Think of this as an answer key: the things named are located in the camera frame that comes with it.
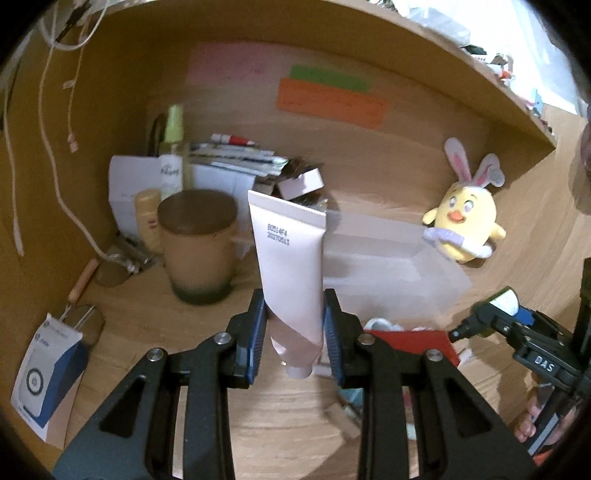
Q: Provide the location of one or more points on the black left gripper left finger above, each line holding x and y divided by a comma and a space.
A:
131, 434

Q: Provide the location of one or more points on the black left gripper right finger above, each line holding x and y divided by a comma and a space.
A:
459, 435

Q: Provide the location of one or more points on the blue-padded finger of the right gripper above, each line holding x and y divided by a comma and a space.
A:
497, 314

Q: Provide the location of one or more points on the pink cream tube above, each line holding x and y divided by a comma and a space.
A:
289, 239

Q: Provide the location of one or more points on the person's hand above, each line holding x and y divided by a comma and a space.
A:
524, 425

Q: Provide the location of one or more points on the yellow chick bunny plush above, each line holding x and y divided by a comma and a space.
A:
464, 225

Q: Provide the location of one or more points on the blue white product box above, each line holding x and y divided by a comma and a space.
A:
48, 380

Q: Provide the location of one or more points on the clear plastic organizer bin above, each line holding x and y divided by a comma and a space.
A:
384, 268

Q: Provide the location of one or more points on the eyeglasses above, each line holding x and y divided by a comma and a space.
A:
124, 260

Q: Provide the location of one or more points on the brown mug with lid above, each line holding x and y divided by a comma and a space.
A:
196, 231

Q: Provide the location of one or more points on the small white pink box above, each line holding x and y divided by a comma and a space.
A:
307, 182

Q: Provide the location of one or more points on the beige small bottle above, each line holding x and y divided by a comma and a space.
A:
146, 204

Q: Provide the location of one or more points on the white paper box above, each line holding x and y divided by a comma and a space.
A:
129, 175

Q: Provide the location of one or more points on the green spray bottle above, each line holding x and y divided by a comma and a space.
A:
171, 160

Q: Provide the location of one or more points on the orange sticky note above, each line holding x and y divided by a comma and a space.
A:
327, 102

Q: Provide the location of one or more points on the stack of papers and booklets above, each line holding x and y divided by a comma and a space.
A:
246, 160

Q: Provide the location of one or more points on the green sticky note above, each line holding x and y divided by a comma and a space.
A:
329, 78

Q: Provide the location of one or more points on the red white marker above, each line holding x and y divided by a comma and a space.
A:
232, 140

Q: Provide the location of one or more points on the wooden shelf board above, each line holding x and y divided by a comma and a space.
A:
356, 30

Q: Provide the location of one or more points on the pink sticky note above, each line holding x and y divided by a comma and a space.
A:
213, 63

